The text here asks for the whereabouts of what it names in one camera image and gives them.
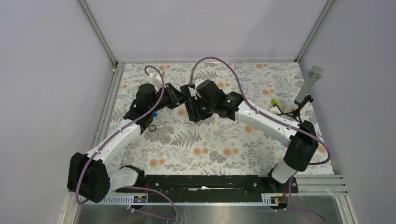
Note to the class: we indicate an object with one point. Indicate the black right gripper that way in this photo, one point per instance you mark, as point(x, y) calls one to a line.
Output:
point(202, 116)

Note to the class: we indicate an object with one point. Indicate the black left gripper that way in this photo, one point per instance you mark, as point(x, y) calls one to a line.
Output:
point(176, 97)

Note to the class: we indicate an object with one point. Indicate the black remote control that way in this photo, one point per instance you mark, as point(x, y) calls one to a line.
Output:
point(190, 104)

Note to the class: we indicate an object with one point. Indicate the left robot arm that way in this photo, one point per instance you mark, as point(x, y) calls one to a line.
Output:
point(89, 175)

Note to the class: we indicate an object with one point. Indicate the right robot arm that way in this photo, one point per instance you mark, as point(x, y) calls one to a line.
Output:
point(299, 139)

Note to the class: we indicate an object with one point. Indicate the brown poker chip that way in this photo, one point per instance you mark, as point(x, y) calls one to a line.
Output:
point(152, 128)

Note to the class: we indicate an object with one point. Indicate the green purple toy brick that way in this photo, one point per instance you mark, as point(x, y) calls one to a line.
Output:
point(276, 103)

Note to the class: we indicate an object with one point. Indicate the white toy block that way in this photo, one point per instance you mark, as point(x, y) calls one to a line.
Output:
point(275, 110)

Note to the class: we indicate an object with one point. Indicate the black microphone tripod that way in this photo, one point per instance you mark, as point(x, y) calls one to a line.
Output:
point(296, 114)

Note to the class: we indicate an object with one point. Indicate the silver microphone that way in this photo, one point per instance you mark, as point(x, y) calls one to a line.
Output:
point(314, 74)

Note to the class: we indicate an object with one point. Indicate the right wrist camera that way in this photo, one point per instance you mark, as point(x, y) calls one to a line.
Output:
point(193, 84)

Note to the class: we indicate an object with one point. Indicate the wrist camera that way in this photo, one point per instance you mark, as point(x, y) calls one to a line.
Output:
point(157, 80)
point(193, 84)

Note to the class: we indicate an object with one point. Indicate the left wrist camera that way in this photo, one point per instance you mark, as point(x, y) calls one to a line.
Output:
point(157, 80)

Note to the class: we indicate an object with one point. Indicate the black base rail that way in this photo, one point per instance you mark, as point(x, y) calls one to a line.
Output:
point(210, 187)

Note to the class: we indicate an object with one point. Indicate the white cable duct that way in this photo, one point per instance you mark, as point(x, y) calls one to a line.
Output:
point(156, 199)

